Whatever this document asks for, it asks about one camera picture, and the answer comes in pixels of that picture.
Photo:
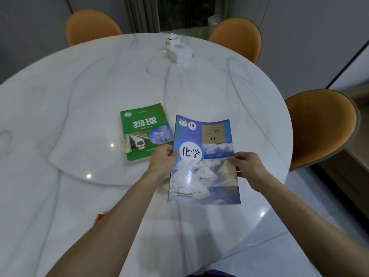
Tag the grey curtain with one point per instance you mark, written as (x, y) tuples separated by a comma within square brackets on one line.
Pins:
[(139, 12)]

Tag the blue textbook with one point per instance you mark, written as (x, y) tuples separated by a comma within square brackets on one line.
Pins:
[(206, 147)]

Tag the person's right forearm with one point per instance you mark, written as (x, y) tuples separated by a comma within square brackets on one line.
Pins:
[(305, 227)]

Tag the person's left hand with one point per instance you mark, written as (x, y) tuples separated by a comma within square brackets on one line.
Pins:
[(160, 162)]

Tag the dark blue trousers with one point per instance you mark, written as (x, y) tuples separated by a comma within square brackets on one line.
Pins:
[(210, 274)]

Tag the person's right thumb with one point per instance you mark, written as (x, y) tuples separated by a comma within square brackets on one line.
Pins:
[(233, 160)]

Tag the green textbook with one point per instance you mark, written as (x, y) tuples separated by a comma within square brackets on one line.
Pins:
[(141, 132)]

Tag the orange chair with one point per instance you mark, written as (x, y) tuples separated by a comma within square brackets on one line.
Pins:
[(237, 37), (320, 126), (91, 27)]

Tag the person's right hand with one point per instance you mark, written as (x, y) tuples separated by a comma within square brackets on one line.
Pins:
[(250, 169)]

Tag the person's left forearm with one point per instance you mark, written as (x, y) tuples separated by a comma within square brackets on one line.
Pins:
[(109, 227)]

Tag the wooden low cabinet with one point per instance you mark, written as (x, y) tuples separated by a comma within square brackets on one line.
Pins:
[(351, 158)]

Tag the person's left thumb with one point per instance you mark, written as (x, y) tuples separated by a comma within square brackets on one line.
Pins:
[(173, 155)]

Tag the dark window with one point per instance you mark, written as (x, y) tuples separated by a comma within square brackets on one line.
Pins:
[(184, 11)]

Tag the white waste bin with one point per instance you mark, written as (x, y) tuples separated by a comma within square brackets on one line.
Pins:
[(214, 20)]

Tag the white tissue box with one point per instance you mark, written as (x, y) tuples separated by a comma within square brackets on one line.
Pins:
[(179, 52)]

